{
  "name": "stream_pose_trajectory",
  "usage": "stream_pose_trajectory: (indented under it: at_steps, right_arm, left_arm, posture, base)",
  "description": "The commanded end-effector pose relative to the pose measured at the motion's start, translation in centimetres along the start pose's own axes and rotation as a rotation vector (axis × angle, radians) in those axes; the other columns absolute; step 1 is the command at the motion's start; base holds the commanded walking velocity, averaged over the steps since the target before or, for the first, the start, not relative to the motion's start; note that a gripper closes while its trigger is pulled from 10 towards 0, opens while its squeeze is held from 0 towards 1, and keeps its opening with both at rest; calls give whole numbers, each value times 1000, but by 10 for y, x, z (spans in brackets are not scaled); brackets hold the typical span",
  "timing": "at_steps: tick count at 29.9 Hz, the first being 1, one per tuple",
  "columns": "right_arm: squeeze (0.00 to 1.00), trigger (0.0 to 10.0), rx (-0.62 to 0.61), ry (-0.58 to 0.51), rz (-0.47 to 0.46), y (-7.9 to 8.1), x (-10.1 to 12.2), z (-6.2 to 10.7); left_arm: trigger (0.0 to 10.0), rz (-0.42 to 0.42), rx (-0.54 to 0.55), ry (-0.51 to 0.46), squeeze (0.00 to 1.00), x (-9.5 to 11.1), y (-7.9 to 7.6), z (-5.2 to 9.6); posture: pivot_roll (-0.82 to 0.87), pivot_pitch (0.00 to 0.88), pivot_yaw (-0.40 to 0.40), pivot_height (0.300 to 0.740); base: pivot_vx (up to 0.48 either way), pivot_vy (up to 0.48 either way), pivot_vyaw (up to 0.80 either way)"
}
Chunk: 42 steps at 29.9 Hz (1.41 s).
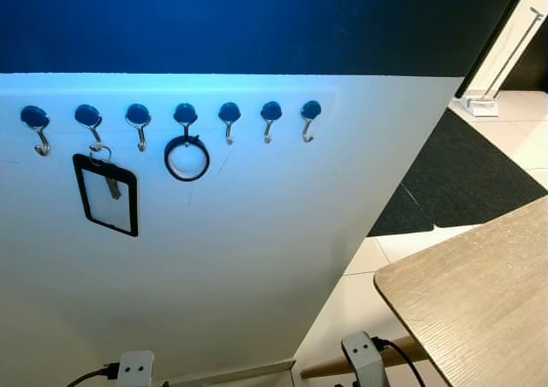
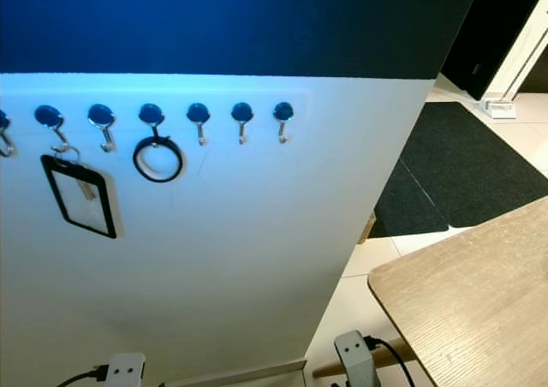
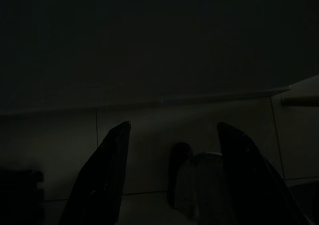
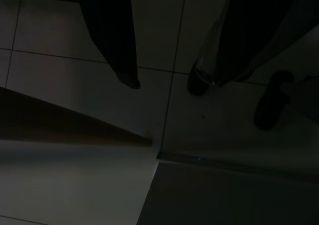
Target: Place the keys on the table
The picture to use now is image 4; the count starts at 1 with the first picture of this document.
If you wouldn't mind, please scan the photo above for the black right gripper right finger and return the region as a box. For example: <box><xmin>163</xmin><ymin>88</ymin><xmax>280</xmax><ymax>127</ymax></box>
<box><xmin>187</xmin><ymin>0</ymin><xmax>319</xmax><ymax>97</ymax></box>

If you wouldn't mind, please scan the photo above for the white cabinet with wooden edge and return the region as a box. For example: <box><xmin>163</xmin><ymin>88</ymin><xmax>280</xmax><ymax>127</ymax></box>
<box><xmin>0</xmin><ymin>85</ymin><xmax>160</xmax><ymax>225</ymax></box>

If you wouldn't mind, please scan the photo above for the black shoe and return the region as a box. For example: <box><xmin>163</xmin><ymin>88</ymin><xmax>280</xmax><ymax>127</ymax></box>
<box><xmin>254</xmin><ymin>70</ymin><xmax>295</xmax><ymax>131</ymax></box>

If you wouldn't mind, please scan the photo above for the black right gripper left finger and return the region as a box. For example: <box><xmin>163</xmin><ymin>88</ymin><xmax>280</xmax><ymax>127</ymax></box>
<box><xmin>79</xmin><ymin>0</ymin><xmax>141</xmax><ymax>90</ymax></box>

